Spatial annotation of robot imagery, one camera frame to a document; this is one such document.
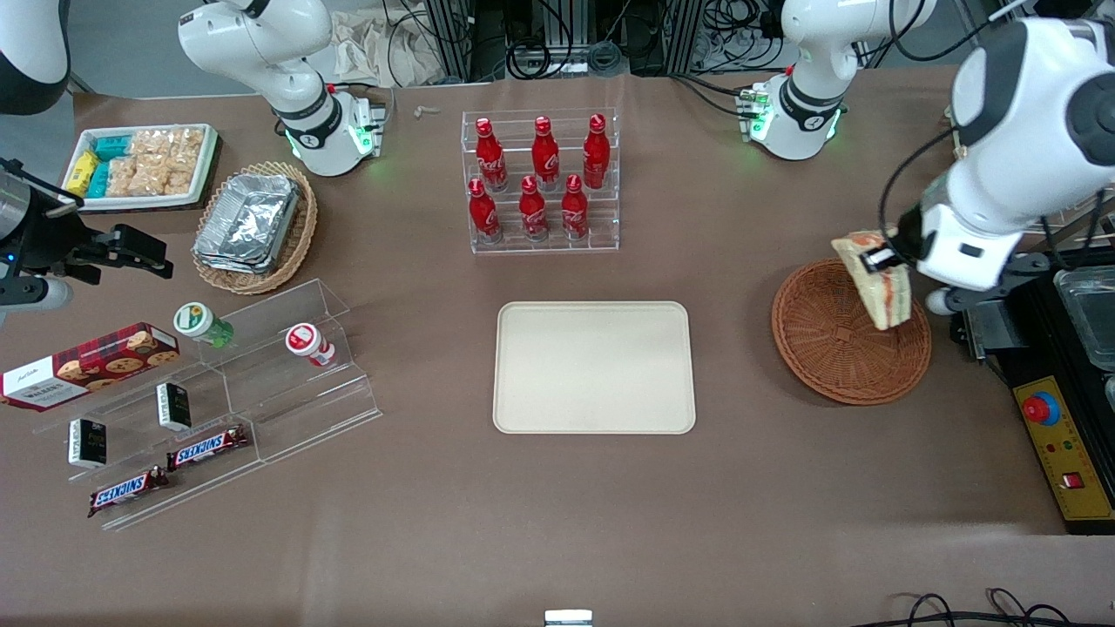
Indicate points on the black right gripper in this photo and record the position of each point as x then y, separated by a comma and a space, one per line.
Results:
50, 240

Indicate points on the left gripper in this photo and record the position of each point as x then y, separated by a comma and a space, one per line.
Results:
907, 228

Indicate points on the triangle sandwich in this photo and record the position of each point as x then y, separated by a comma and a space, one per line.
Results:
884, 296

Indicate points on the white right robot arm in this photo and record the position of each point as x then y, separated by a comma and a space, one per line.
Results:
287, 78

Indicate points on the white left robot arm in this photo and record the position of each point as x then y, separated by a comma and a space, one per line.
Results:
1028, 87

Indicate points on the round wicker basket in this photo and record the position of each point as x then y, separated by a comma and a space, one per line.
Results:
827, 348

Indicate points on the white snack tray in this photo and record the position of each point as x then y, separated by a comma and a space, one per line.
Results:
205, 174

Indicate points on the aluminium foil tray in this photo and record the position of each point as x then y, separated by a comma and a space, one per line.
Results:
248, 222

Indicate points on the oval wicker basket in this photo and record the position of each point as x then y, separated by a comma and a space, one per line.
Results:
292, 252

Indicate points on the cream rectangular tray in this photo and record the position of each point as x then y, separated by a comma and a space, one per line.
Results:
592, 366

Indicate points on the teal snack packet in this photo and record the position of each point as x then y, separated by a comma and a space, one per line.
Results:
99, 179
113, 146

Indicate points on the clear rice cracker bag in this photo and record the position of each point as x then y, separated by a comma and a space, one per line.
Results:
124, 178
150, 145
167, 179
186, 148

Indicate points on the yellow snack packet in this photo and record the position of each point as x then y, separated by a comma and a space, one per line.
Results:
83, 172

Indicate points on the green lid yogurt cup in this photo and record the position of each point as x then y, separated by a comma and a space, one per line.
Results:
193, 319

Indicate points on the red tartan cookie box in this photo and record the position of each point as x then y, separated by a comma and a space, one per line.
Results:
87, 366

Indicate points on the small black chocolate box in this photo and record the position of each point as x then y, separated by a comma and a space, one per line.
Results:
87, 442
174, 406

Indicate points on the yellow black control box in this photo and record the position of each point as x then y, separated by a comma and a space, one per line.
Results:
1028, 348

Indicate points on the clear acrylic stepped stand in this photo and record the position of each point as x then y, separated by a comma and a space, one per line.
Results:
131, 435
296, 401

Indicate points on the red lid yogurt cup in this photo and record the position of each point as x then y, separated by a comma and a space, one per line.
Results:
303, 340

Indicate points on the clear glass container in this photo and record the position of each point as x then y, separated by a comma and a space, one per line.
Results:
1089, 305

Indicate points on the Snickers chocolate bar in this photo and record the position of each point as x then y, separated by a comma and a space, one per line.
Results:
207, 448
126, 490

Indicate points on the yellow emergency stop box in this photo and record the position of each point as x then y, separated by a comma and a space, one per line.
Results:
1067, 453

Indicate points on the clear acrylic bottle rack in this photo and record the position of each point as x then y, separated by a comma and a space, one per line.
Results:
601, 226

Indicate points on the red cola bottle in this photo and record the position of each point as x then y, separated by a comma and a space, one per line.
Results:
533, 213
545, 157
483, 213
489, 157
596, 152
574, 211

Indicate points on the beige crumpled cloth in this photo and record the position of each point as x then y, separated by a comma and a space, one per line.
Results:
383, 48

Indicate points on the small beige scrap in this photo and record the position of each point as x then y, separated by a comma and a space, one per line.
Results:
427, 111

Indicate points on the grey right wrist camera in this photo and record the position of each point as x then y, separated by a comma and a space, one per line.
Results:
35, 296

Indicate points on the aluminium frame rack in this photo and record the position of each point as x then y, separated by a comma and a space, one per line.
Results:
662, 35

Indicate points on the small white bracket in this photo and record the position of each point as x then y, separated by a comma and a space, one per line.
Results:
568, 618

